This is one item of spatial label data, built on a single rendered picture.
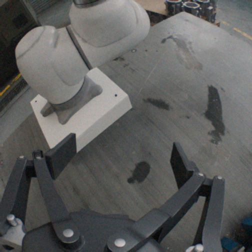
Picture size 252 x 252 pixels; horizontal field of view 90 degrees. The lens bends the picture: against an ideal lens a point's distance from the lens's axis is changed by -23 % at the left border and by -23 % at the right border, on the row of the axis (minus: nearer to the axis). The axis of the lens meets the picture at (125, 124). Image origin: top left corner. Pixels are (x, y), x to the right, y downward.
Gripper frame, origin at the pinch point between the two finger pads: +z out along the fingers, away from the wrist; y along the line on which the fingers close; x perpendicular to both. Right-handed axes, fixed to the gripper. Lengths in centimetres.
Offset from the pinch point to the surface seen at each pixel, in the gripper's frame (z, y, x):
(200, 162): 22.1, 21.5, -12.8
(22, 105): 160, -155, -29
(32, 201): 17, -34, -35
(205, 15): 163, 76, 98
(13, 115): 152, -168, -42
